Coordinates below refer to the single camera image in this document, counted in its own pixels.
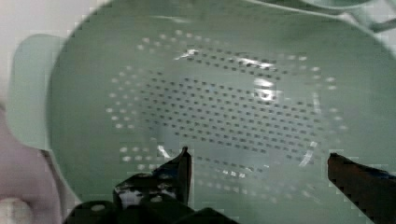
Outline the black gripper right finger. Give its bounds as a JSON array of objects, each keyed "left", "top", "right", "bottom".
[{"left": 327, "top": 153, "right": 396, "bottom": 224}]

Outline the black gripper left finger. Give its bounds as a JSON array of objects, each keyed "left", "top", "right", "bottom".
[{"left": 113, "top": 146, "right": 192, "bottom": 209}]

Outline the green plastic strainer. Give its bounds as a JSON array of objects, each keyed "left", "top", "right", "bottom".
[{"left": 6, "top": 0, "right": 395, "bottom": 224}]

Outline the pink round plate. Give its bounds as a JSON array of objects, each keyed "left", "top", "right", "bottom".
[{"left": 0, "top": 110, "right": 63, "bottom": 224}]

